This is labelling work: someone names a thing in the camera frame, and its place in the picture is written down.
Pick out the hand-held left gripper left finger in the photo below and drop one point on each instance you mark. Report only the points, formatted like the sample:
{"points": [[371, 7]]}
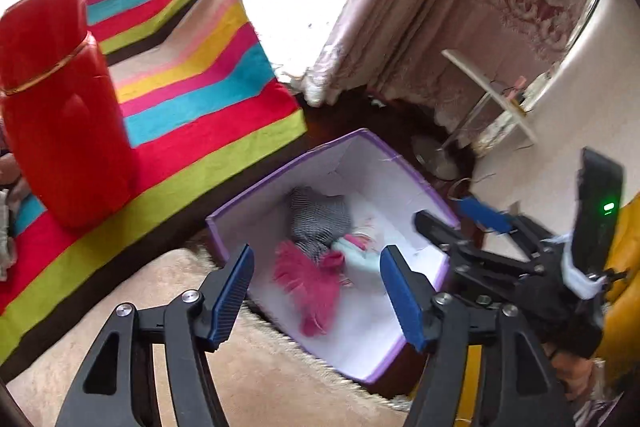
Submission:
{"points": [[231, 298]]}

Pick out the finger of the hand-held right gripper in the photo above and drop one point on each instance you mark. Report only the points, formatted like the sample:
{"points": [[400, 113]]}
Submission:
{"points": [[482, 213], [450, 234]]}

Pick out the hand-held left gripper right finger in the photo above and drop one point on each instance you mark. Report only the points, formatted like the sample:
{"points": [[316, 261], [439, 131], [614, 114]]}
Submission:
{"points": [[401, 298]]}

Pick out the purple fabric storage box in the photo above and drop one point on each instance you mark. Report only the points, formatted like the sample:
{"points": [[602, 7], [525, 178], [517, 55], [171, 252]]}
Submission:
{"points": [[370, 337]]}

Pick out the light blue sock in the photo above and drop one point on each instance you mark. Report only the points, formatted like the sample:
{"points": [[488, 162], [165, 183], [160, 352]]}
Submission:
{"points": [[362, 262]]}

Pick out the pink fluffy cloth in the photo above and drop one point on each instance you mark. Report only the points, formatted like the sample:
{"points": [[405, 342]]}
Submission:
{"points": [[310, 292]]}

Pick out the black white houndstooth cloth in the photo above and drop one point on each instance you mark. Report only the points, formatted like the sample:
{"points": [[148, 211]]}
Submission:
{"points": [[320, 219]]}

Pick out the person's right hand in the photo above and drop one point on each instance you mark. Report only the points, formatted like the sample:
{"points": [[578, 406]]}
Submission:
{"points": [[575, 369]]}

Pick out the round fan base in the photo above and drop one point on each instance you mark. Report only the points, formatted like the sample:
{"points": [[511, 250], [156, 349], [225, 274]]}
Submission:
{"points": [[435, 157]]}

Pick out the beige shaggy rug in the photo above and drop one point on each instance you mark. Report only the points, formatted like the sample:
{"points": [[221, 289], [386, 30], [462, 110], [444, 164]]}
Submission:
{"points": [[260, 387]]}

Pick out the yellow garment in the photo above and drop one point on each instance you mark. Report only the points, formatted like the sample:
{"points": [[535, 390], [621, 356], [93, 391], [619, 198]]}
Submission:
{"points": [[625, 297]]}

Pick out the white side table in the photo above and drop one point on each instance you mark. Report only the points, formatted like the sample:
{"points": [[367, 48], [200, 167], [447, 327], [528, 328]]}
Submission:
{"points": [[492, 94]]}

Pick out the pink patterned curtain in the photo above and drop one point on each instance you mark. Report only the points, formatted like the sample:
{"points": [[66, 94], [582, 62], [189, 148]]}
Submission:
{"points": [[450, 7]]}

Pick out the colourful striped blanket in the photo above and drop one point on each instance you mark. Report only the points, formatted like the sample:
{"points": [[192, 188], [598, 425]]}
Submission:
{"points": [[200, 72]]}

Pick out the crumpled pale cloth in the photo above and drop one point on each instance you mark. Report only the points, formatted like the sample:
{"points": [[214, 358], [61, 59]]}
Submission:
{"points": [[7, 217]]}

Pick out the red thermos flask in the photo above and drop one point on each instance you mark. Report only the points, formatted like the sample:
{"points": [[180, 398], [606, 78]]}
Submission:
{"points": [[65, 107]]}

